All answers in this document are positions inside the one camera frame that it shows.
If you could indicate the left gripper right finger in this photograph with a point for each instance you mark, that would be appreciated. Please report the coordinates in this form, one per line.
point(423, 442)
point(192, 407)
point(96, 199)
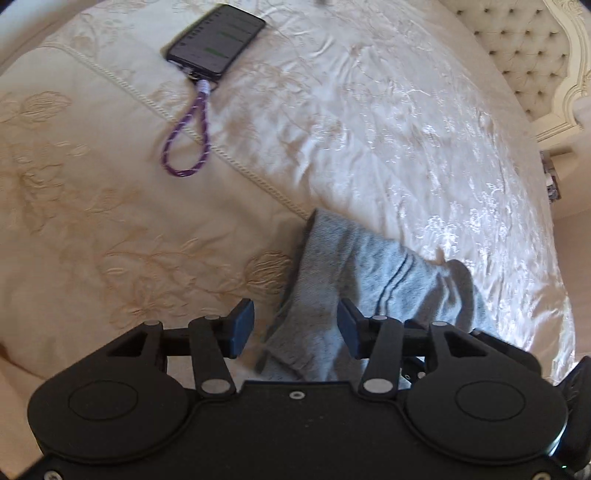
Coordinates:
point(379, 340)

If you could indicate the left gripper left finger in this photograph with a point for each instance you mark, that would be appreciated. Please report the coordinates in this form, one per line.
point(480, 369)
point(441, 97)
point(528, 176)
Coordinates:
point(212, 340)

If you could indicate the grey sweatpants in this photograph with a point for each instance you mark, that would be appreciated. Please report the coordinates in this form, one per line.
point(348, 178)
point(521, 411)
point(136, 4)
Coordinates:
point(340, 259)

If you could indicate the cream embroidered bedspread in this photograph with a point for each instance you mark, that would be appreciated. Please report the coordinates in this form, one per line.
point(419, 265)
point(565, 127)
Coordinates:
point(387, 112)

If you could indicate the black smartphone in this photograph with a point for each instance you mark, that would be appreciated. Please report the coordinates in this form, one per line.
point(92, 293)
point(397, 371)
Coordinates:
point(208, 47)

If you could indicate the cream tufted headboard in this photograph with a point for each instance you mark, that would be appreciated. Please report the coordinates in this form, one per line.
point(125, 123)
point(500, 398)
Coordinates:
point(542, 49)

